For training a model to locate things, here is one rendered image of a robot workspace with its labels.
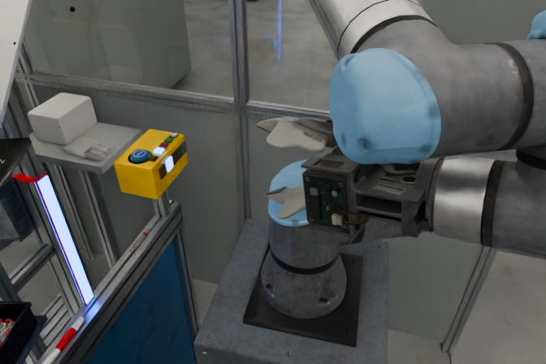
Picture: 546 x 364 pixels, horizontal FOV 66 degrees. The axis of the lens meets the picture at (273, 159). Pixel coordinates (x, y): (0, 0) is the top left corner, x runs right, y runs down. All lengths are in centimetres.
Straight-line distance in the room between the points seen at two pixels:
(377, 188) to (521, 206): 11
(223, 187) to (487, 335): 128
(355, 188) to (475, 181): 10
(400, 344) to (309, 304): 128
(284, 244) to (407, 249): 98
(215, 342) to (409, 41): 56
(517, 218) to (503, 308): 188
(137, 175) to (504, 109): 83
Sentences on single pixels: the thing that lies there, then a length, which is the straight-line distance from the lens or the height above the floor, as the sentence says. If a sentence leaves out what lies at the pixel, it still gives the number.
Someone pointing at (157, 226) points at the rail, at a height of 86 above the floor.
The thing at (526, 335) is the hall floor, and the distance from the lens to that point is 220.
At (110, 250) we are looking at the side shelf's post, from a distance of 187.
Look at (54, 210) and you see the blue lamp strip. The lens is 84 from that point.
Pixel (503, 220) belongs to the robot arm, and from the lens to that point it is 37.
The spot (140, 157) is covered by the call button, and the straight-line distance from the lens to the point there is 99.
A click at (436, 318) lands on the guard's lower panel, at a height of 19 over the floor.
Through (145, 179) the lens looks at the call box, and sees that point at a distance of 99.
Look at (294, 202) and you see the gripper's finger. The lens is 50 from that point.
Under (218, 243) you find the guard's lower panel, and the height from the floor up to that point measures 33.
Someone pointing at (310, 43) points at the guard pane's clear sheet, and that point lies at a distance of 123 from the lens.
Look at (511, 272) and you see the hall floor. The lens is 242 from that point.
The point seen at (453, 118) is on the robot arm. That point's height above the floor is 149.
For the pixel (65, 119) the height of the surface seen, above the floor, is 95.
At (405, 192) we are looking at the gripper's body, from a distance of 38.
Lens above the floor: 161
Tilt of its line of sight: 34 degrees down
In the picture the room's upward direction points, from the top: straight up
